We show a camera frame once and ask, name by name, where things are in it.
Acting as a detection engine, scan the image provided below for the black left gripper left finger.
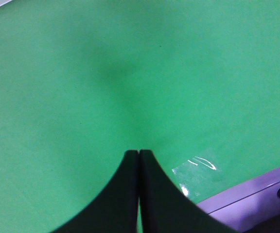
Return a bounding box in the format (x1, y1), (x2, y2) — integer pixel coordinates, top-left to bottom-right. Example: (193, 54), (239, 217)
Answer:
(53, 150), (140, 233)

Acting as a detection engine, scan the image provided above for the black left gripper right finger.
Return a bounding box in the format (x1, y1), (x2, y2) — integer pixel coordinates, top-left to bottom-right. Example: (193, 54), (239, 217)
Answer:
(140, 150), (234, 233)

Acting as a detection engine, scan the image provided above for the white table edge rail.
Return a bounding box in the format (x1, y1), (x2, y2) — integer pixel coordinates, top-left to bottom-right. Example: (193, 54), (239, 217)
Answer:
(197, 167), (280, 233)

